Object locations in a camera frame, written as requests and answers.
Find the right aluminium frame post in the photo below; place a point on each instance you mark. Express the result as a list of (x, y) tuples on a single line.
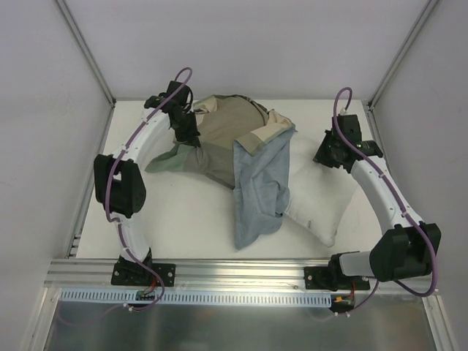
[(419, 24)]

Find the left aluminium frame post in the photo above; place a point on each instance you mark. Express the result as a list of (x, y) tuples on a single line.
[(77, 35)]

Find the aluminium frame post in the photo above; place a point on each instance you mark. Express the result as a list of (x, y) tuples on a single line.
[(419, 24), (77, 35)]

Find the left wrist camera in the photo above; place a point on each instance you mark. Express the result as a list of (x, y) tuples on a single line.
[(177, 91)]

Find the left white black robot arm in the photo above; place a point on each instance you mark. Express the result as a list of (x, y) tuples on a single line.
[(118, 181)]

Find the patchwork green beige pillowcase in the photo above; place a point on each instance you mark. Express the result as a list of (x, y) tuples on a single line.
[(245, 147)]

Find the white pillow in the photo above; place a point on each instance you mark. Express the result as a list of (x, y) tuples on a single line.
[(319, 195)]

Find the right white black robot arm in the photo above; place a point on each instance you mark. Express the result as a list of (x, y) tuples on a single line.
[(406, 252)]

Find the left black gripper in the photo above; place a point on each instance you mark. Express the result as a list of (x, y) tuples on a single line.
[(187, 129)]

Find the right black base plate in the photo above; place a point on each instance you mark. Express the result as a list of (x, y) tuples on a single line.
[(323, 278)]

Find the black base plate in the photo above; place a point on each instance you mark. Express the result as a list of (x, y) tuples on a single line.
[(323, 278), (127, 273)]

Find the white slotted cable duct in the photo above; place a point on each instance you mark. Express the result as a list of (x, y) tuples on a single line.
[(205, 298)]

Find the aluminium mounting rail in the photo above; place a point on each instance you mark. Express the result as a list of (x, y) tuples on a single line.
[(277, 276)]

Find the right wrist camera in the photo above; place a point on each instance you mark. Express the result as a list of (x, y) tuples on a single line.
[(350, 127)]

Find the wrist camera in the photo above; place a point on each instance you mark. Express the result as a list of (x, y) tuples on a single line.
[(177, 91), (350, 127)]

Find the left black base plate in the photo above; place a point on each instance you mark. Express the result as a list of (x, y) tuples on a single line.
[(127, 273)]

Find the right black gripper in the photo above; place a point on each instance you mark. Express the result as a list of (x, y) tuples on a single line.
[(325, 148)]

